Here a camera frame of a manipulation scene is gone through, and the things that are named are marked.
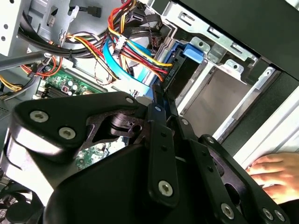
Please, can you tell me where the hard disk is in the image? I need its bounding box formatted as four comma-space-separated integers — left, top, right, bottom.
149, 39, 206, 98

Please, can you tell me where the multicoloured disk power wire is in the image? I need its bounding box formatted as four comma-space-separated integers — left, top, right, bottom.
106, 0, 173, 82

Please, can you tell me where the blue data wire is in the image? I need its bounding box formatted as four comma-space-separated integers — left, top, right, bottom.
102, 39, 155, 95

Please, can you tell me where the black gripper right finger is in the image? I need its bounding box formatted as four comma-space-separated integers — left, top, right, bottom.
163, 91, 292, 224

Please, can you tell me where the person's hand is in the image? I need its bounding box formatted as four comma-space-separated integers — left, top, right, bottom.
245, 151, 299, 204

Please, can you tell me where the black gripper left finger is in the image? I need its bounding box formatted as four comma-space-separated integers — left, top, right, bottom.
6, 84, 182, 209

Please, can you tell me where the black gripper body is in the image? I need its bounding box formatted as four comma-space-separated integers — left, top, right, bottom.
43, 142, 223, 224

